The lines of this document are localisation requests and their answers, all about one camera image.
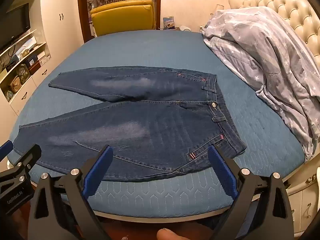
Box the cream tufted headboard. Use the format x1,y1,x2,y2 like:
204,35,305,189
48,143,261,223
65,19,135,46
229,0,320,63

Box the bed with blue quilted cover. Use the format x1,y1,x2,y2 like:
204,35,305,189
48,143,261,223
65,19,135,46
6,31,307,218

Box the grey star print duvet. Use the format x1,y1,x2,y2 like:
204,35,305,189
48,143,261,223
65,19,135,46
202,6,320,163

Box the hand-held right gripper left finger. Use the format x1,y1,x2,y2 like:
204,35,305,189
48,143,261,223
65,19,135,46
27,144,114,240

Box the green plastic bag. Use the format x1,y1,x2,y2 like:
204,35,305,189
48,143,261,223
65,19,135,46
15,64,31,85

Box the small picture frame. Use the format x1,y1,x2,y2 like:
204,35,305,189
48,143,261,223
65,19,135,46
163,16,175,29

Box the cream wall cabinet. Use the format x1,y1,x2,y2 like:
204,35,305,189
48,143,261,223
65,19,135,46
0,0,84,115

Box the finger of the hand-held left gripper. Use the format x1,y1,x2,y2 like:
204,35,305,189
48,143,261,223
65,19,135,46
0,144,42,188
0,140,13,161

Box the cream nightstand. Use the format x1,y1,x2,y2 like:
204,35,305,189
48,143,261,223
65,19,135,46
286,167,320,238

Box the black television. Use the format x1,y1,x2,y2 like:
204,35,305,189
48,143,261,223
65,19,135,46
0,3,31,53

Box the person's right hand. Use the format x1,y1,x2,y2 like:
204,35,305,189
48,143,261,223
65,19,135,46
156,228,187,240

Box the white flat box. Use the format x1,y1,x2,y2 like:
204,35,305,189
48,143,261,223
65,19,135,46
10,36,38,60

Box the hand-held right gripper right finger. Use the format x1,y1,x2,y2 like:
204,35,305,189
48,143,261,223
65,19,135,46
207,144,294,240

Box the brown paper bag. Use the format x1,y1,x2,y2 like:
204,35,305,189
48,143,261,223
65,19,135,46
9,75,22,93

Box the yellow chair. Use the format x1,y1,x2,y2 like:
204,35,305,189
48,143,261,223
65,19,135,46
90,0,155,37

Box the blue denim pants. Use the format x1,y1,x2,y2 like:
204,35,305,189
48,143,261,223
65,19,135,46
12,66,247,182

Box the dark box with label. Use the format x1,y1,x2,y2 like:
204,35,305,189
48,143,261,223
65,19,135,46
27,52,47,68

